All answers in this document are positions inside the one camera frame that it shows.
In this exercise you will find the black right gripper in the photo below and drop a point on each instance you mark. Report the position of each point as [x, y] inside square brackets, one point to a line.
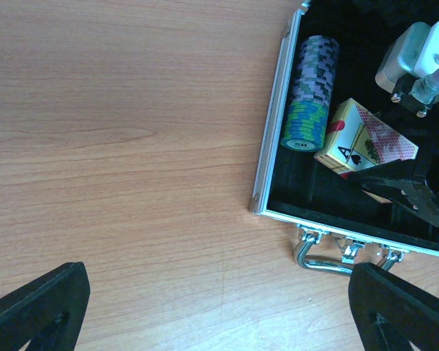
[410, 72]

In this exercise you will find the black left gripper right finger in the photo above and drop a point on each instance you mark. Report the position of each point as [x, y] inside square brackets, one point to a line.
[391, 313]

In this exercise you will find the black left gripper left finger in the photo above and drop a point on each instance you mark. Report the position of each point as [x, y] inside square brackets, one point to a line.
[47, 313]

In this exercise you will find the pink playing card deck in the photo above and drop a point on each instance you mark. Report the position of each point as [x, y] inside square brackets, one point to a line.
[357, 140]

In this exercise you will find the aluminium poker case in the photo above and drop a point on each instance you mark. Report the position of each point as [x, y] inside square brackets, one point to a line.
[337, 216]

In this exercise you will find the purple poker chip stack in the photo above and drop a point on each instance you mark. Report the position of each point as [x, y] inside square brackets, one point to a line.
[316, 70]

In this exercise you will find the blue green chip stack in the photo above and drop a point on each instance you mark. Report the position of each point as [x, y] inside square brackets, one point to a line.
[305, 126]

